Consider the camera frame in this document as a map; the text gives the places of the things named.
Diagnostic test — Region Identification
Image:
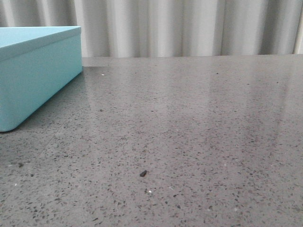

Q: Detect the light blue storage box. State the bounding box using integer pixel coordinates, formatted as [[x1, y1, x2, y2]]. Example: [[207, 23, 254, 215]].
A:
[[0, 26, 82, 132]]

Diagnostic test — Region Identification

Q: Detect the small black debris piece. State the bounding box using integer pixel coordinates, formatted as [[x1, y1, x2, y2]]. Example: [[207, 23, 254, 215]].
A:
[[139, 170, 147, 177]]

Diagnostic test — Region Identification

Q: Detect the grey pleated curtain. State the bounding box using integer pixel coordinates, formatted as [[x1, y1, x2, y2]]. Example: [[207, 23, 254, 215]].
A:
[[0, 0, 303, 58]]

